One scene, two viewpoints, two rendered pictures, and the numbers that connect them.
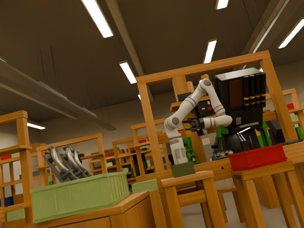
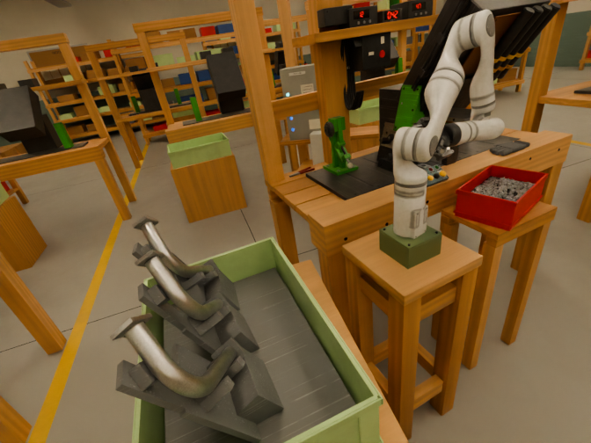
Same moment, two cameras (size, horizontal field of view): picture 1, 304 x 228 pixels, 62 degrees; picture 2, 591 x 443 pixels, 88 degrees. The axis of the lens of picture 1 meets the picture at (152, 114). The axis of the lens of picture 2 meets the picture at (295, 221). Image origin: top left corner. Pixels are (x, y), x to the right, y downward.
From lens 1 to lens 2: 1.32 m
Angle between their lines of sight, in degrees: 45
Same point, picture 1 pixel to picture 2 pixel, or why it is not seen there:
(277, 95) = not seen: hidden behind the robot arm
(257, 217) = (488, 292)
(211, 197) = (466, 295)
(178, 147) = (420, 206)
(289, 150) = (513, 163)
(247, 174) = (502, 238)
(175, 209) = (412, 331)
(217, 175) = not seen: hidden behind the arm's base
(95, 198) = not seen: outside the picture
